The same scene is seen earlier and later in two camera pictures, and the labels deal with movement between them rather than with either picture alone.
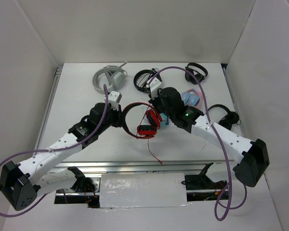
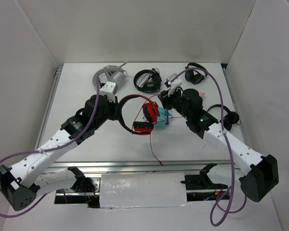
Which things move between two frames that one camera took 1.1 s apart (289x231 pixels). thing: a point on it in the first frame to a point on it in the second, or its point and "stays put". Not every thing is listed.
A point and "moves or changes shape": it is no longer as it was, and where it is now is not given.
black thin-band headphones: x=231 y=118 stays put
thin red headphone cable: x=148 y=142 to x=151 y=134
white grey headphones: x=115 y=77 stays put
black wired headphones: x=141 y=79 stays put
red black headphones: x=144 y=132 moves or changes shape
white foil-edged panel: x=142 y=190 stays put
